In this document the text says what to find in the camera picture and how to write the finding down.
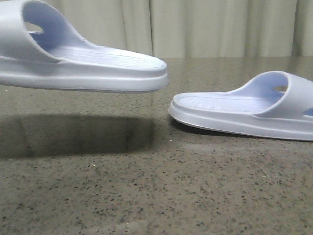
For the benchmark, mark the light blue slipper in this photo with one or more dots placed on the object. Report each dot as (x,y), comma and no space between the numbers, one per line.
(274,104)
(40,49)

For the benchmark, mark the pale grey-green curtain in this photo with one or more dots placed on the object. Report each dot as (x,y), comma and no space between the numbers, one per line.
(196,28)

